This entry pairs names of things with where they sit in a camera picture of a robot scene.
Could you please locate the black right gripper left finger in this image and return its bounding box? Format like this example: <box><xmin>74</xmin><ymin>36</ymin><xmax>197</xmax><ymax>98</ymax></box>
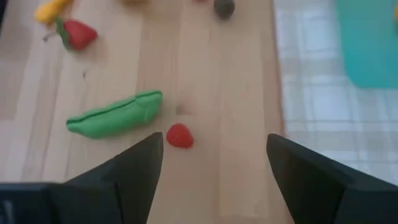
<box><xmin>0</xmin><ymin>131</ymin><xmax>164</xmax><ymax>224</ymax></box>

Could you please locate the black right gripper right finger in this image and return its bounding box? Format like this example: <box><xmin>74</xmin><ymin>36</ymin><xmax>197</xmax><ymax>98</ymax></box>
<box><xmin>266</xmin><ymin>134</ymin><xmax>398</xmax><ymax>224</ymax></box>

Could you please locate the green toy pea pod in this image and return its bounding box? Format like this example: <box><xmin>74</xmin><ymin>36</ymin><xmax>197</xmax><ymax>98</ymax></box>
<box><xmin>65</xmin><ymin>90</ymin><xmax>164</xmax><ymax>140</ymax></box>

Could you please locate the small red toy berry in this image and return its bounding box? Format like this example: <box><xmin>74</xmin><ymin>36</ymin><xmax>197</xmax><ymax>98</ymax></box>
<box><xmin>165</xmin><ymin>123</ymin><xmax>195</xmax><ymax>149</ymax></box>

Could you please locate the dark toy blackberry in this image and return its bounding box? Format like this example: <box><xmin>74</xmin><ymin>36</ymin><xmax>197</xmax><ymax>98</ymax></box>
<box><xmin>213</xmin><ymin>0</ymin><xmax>236</xmax><ymax>20</ymax></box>

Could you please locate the white checked cloth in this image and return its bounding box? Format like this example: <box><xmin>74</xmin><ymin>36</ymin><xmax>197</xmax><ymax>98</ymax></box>
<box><xmin>272</xmin><ymin>0</ymin><xmax>398</xmax><ymax>187</ymax></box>

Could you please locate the teal translucent plastic container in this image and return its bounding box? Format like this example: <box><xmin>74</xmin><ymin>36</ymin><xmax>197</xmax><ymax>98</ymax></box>
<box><xmin>335</xmin><ymin>0</ymin><xmax>398</xmax><ymax>90</ymax></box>

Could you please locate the red toy strawberry long stem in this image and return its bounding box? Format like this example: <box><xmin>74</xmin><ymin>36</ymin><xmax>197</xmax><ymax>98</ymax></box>
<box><xmin>42</xmin><ymin>18</ymin><xmax>99</xmax><ymax>52</ymax></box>

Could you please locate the yellow toy banana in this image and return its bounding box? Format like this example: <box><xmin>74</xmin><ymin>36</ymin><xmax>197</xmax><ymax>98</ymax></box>
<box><xmin>33</xmin><ymin>0</ymin><xmax>74</xmax><ymax>26</ymax></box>

